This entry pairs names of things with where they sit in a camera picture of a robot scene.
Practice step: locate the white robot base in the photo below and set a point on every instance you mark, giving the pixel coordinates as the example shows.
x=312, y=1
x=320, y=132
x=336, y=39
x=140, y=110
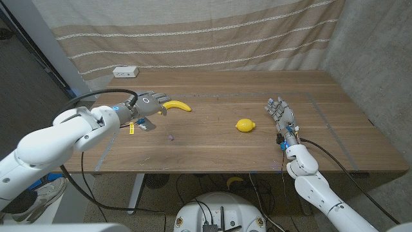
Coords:
x=219, y=209

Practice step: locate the grey sneaker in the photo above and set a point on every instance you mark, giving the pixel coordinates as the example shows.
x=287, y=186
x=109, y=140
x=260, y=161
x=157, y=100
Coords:
x=42, y=199

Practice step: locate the yellow lemon stress ball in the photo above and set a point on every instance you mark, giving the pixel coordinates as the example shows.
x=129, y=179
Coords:
x=245, y=125

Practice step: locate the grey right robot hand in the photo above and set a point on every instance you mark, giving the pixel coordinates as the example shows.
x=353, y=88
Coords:
x=284, y=117

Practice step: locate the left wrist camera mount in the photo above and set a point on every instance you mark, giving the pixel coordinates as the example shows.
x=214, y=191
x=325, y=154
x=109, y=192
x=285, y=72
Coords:
x=146, y=124

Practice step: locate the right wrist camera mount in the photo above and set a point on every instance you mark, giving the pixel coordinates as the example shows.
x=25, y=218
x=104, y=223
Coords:
x=281, y=141

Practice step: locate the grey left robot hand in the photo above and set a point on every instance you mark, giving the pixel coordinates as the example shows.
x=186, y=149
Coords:
x=146, y=103

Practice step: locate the yellow wrist tag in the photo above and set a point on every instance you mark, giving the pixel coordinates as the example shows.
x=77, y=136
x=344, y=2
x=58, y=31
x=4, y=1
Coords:
x=131, y=128

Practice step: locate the black round floor fan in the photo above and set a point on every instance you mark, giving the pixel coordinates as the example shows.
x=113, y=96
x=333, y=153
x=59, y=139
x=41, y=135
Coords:
x=156, y=180

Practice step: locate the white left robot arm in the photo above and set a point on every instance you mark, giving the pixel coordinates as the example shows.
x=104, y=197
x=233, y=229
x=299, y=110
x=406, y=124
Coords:
x=54, y=141

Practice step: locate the white power strip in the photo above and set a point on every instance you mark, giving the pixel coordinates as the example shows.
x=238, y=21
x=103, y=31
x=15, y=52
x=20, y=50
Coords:
x=125, y=71

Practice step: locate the beige striped fabric backdrop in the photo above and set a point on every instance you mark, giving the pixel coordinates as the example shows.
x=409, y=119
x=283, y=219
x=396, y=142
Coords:
x=193, y=32

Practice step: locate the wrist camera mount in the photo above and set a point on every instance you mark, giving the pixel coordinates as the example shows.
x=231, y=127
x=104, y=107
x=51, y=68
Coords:
x=146, y=124
x=281, y=141

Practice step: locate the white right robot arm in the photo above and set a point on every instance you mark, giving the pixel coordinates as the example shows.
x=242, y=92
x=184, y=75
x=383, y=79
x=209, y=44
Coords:
x=317, y=190

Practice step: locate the yellow toy banana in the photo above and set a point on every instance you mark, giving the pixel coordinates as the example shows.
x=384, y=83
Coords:
x=177, y=105

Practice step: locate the yellow banana under table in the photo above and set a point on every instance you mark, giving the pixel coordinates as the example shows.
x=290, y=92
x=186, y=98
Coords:
x=234, y=181

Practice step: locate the white corner post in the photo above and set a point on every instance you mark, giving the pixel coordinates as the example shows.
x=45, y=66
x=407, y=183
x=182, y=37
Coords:
x=48, y=48

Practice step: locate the white table leg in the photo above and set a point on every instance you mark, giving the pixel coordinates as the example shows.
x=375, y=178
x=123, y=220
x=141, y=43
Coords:
x=136, y=193

